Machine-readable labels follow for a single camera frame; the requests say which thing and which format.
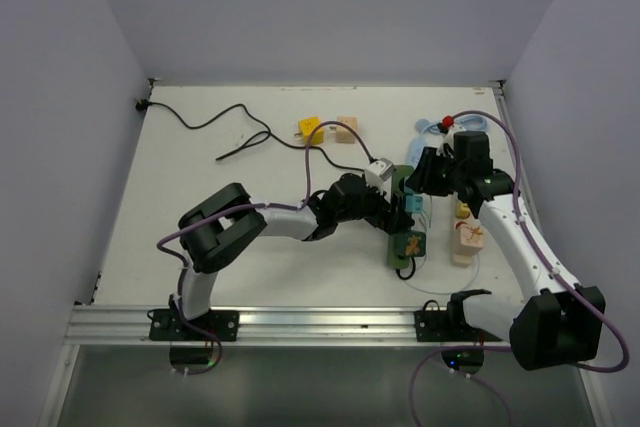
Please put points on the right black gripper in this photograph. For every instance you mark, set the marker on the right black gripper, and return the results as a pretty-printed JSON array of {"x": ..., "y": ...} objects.
[{"x": 422, "y": 179}]

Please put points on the teal charger plug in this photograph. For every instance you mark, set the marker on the teal charger plug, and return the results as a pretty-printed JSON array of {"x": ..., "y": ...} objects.
[{"x": 414, "y": 204}]

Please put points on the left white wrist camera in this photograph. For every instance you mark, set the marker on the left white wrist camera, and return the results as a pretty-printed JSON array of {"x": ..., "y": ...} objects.
[{"x": 378, "y": 172}]

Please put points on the beige dragon cube adapter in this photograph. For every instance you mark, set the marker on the beige dragon cube adapter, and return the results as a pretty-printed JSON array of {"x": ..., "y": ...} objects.
[{"x": 344, "y": 131}]

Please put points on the green dragon cube adapter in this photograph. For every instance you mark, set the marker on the green dragon cube adapter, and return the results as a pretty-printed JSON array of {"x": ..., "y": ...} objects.
[{"x": 409, "y": 244}]

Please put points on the blue adapter on beige strip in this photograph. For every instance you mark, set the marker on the blue adapter on beige strip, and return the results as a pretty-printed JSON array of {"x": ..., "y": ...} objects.
[{"x": 462, "y": 210}]

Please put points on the beige power strip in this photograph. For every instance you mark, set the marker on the beige power strip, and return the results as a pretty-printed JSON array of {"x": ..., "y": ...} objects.
[{"x": 456, "y": 259}]

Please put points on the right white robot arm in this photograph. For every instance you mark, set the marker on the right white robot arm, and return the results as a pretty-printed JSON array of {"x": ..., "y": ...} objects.
[{"x": 561, "y": 320}]

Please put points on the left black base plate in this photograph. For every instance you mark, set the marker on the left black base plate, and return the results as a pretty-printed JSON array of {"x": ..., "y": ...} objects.
[{"x": 166, "y": 326}]

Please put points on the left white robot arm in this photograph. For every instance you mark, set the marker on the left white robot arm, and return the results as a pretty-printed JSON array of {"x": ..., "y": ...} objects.
[{"x": 212, "y": 235}]

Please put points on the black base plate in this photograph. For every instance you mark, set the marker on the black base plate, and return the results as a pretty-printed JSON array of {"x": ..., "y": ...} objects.
[
  {"x": 435, "y": 326},
  {"x": 166, "y": 326}
]

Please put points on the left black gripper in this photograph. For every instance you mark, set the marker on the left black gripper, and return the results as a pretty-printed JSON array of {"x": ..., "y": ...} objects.
[{"x": 398, "y": 219}]

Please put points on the yellow cube socket adapter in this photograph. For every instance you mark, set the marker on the yellow cube socket adapter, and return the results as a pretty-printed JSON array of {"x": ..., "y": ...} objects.
[{"x": 309, "y": 130}]

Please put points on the aluminium front rail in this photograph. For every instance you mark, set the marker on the aluminium front rail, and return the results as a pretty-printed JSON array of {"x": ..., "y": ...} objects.
[{"x": 104, "y": 325}]

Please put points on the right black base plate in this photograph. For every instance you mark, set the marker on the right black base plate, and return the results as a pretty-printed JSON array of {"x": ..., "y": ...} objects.
[{"x": 435, "y": 326}]

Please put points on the green power strip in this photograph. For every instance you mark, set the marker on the green power strip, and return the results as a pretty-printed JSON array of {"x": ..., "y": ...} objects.
[{"x": 400, "y": 220}]

